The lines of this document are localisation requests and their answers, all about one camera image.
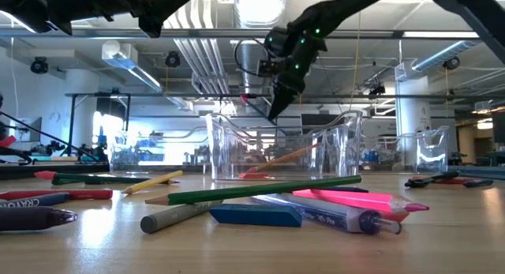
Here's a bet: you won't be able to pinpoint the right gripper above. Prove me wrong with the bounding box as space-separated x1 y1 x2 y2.
267 48 316 122

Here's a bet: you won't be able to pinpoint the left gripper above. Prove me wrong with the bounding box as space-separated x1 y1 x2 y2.
45 0 195 39

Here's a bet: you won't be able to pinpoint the long green pencil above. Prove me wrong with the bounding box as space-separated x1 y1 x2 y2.
144 175 363 207

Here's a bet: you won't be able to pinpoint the blue eraser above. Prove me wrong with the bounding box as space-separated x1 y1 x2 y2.
208 203 304 229

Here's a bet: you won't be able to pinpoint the yellow pencil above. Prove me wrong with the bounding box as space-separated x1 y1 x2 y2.
121 170 185 196

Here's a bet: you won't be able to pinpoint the grey crayon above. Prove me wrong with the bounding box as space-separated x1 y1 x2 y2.
140 199 224 235

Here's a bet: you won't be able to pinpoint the black pen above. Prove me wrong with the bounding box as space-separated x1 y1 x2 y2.
403 170 461 190

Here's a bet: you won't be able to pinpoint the dark green pencil red end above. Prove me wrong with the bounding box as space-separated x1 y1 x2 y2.
33 170 181 186

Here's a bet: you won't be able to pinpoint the dark blue crayon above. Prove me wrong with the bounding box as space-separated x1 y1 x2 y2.
462 178 495 189

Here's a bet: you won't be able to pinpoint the blue-grey crayon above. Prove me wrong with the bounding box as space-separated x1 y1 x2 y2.
0 192 72 209

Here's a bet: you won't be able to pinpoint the clear plastic bin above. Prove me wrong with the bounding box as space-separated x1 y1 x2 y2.
215 122 348 175
205 110 363 183
108 126 211 175
361 126 450 175

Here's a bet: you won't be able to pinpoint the dark screen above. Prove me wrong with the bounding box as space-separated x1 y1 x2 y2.
300 113 341 135
491 110 505 145

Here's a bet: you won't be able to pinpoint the orange pencil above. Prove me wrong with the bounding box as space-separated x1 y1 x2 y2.
245 142 324 175

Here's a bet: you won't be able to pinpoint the white ceiling unit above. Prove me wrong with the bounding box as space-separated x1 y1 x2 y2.
101 39 139 70

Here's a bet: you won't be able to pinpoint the white ceiling pipes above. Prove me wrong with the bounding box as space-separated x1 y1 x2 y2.
159 0 234 97

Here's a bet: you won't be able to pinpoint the short ceiling light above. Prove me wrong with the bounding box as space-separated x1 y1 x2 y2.
230 39 273 47

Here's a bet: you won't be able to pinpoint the white column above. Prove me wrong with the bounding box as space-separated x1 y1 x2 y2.
395 74 432 168

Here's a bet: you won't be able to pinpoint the long ceiling light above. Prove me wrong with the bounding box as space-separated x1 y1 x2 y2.
402 30 481 39

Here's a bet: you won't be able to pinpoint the black bar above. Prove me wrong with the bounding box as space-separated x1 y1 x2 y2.
0 145 33 166

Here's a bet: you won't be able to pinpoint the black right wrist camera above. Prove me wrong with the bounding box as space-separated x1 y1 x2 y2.
256 57 278 78

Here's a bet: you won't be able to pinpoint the black ceiling camera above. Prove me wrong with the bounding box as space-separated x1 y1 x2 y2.
442 55 461 71
164 51 181 69
368 84 387 100
30 56 50 75

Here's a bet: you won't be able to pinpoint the black aluminium table frame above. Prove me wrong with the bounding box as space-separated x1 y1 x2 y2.
0 27 505 181

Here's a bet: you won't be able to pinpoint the black right camera cable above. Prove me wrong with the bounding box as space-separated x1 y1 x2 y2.
234 37 271 78

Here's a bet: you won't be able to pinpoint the black background rig frame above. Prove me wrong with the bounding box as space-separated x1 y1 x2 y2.
65 91 505 164

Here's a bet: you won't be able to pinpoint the silver ceiling duct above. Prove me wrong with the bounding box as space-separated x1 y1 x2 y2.
231 0 288 114

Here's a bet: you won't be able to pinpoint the pale blue ceiling duct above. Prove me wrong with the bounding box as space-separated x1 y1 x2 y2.
411 39 481 73

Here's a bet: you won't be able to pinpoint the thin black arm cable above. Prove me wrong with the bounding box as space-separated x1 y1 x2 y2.
0 110 99 163

